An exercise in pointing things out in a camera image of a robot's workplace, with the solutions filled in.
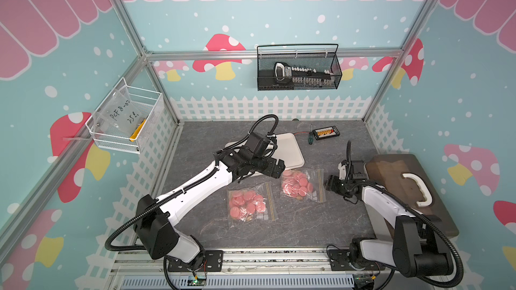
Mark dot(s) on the clear plastic bag with writing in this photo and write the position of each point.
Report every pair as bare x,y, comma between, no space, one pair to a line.
119,116

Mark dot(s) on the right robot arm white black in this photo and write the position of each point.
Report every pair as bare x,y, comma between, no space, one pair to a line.
419,247

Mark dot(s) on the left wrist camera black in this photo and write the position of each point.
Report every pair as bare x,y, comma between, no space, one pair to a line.
256,145

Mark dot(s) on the black box with orange items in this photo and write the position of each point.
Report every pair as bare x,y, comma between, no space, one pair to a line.
326,132

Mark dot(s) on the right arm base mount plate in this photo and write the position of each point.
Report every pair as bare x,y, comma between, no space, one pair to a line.
340,260

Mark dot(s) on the socket set in basket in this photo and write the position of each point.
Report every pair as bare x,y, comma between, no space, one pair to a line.
285,74

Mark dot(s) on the ziploc bag with pink cookies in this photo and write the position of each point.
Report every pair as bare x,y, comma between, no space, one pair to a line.
304,184
251,204

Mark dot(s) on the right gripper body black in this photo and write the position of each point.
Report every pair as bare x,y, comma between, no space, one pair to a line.
340,186

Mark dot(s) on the brown toolbox with white handle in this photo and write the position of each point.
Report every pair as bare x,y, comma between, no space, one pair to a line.
411,193

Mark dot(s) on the yellow item in white basket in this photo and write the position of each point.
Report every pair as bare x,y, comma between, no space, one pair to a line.
135,134

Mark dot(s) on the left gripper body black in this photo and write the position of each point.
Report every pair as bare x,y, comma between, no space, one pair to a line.
265,166

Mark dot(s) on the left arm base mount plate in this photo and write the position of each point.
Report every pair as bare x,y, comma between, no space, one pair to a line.
205,261

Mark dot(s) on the white plastic tray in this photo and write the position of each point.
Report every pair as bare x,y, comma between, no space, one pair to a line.
282,146

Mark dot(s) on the white wire wall basket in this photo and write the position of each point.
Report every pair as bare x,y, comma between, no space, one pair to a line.
150,103

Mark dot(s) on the black wire mesh basket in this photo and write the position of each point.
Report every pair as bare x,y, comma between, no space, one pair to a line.
319,56

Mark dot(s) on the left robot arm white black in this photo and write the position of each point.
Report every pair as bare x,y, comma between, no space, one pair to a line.
152,229

